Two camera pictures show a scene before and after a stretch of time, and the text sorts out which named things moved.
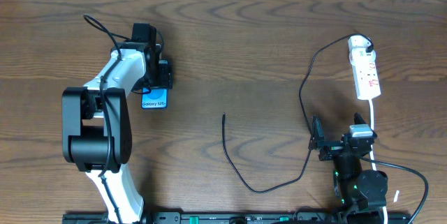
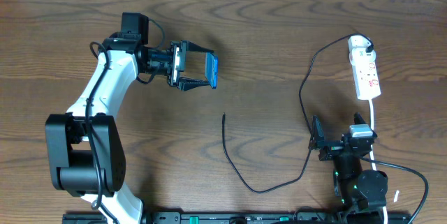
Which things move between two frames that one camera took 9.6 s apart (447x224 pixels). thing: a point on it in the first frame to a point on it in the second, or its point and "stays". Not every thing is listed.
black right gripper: [335, 148] stays
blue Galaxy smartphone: [158, 98] to [211, 69]
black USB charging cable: [223, 120] stays
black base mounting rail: [245, 218] stays
